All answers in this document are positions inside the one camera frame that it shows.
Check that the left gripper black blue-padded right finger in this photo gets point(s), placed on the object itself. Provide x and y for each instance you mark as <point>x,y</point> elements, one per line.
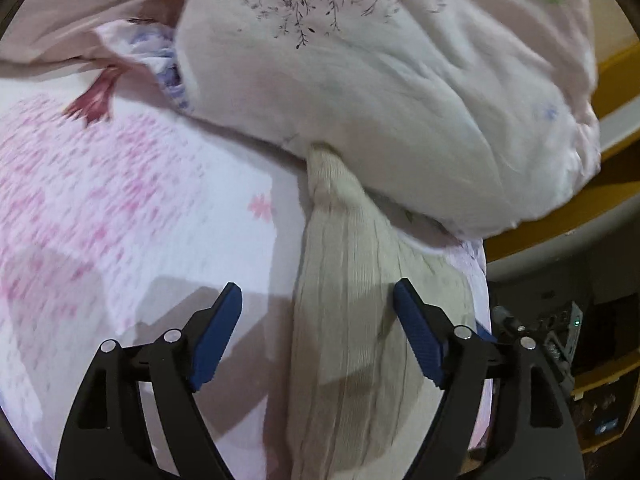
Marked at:
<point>531,435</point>

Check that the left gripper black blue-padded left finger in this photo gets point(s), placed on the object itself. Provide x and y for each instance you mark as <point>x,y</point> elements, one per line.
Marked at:
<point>105,435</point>

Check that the beige cable-knit sweater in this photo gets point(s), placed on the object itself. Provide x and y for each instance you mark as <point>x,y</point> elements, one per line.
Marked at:
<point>359,406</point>

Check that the wooden shelf with clutter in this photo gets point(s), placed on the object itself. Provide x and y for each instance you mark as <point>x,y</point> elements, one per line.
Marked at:
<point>604,402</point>

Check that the floral bed sheet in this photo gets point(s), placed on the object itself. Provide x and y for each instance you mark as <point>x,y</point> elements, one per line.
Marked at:
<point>122,228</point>

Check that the white floral pillow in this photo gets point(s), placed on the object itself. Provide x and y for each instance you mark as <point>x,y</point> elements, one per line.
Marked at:
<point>476,113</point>

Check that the pink floral quilt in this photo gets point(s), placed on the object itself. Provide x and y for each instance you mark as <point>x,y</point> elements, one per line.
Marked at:
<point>44,31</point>

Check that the yellow wooden bed frame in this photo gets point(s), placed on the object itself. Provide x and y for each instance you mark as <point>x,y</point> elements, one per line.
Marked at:
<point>616,103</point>

